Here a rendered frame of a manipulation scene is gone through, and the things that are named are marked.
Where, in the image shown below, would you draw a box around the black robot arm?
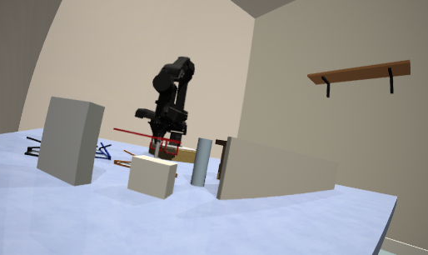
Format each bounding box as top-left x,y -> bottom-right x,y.
152,57 -> 195,141

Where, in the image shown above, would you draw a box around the blue glasses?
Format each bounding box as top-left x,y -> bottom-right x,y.
95,142 -> 111,160

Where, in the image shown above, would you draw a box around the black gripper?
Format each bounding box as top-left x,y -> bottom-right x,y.
135,97 -> 186,138

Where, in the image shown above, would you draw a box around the orange glasses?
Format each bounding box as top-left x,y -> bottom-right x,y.
114,150 -> 136,168

